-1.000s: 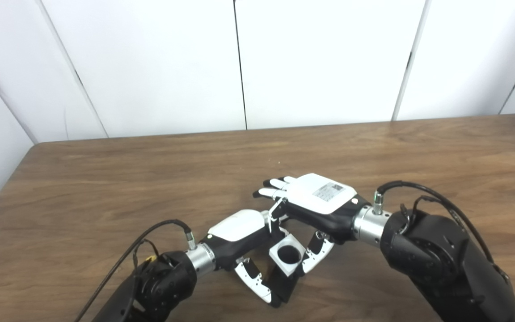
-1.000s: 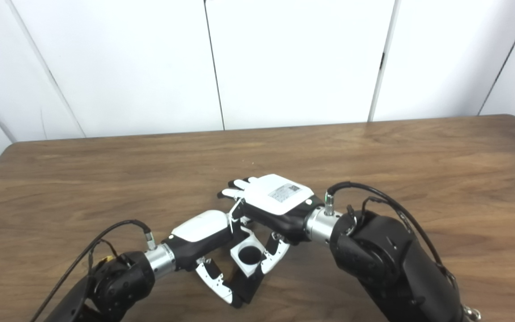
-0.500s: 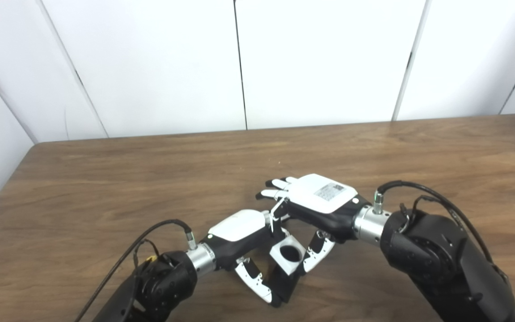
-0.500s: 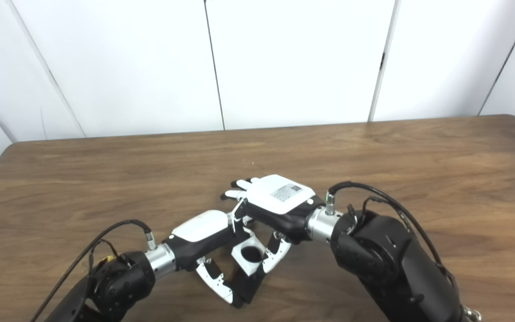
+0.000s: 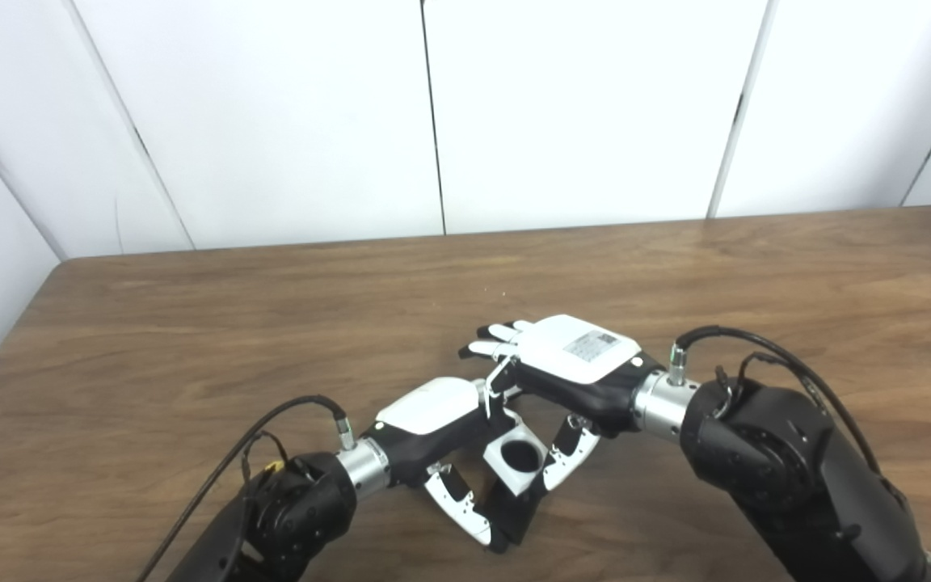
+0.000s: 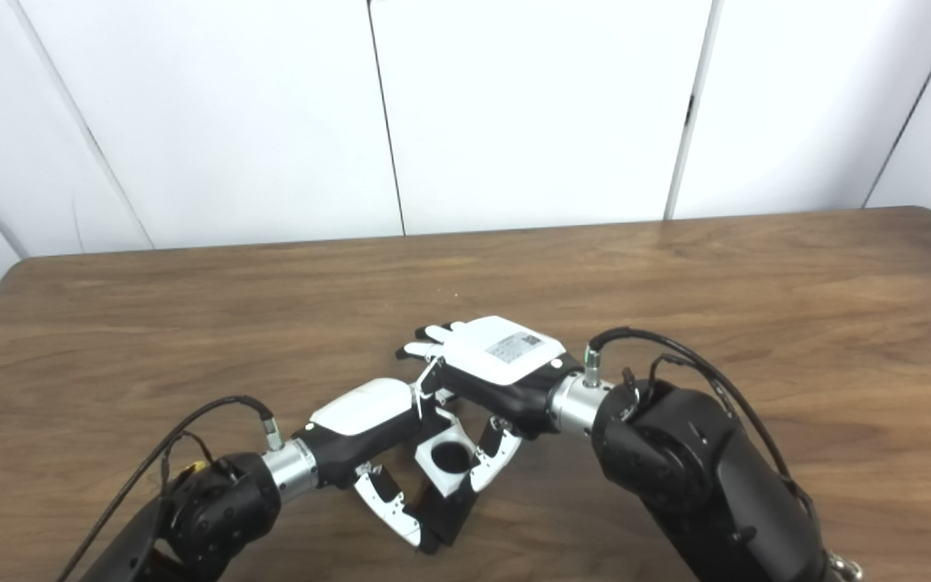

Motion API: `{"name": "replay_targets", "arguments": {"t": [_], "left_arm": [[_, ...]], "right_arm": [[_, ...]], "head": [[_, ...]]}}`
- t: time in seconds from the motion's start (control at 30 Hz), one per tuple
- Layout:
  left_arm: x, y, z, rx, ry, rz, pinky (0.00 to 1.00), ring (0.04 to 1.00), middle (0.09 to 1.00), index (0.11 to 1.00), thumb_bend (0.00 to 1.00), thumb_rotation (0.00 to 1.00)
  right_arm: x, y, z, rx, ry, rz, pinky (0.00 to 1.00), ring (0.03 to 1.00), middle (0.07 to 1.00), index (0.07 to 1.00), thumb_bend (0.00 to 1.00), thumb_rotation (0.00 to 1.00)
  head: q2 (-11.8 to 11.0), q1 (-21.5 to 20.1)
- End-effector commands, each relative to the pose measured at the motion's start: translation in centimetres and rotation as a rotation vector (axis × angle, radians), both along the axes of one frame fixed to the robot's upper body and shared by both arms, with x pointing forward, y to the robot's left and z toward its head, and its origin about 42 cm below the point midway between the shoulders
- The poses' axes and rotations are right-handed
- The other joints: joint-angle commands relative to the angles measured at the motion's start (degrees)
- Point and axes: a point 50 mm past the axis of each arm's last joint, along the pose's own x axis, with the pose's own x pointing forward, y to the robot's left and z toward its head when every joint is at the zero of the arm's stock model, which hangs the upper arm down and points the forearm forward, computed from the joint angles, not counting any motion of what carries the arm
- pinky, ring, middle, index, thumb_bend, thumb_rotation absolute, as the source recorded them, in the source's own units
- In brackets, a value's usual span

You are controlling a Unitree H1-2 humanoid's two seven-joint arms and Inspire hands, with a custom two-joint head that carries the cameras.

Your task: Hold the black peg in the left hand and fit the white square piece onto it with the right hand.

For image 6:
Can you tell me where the thick black left wrist cable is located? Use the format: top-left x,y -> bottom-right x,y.
52,395 -> 284,582

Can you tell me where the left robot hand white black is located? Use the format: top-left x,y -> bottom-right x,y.
293,377 -> 466,550

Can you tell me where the thin black left wrist wire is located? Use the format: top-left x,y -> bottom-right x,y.
158,431 -> 214,482

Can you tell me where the thin black wrist wire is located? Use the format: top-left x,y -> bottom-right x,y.
619,354 -> 737,421
158,431 -> 214,482

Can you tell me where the white square piece with hole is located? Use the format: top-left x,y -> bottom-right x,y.
414,426 -> 483,499

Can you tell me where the black peg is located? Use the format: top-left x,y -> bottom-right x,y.
412,483 -> 480,555

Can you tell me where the thin black right wrist wire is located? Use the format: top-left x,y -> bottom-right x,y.
619,354 -> 737,421

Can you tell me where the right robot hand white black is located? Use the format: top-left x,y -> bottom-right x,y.
394,315 -> 584,495

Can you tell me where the thick black right wrist cable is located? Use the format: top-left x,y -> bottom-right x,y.
582,327 -> 820,522

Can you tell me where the thick black wrist cable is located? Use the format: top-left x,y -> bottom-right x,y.
582,327 -> 820,522
52,395 -> 284,582

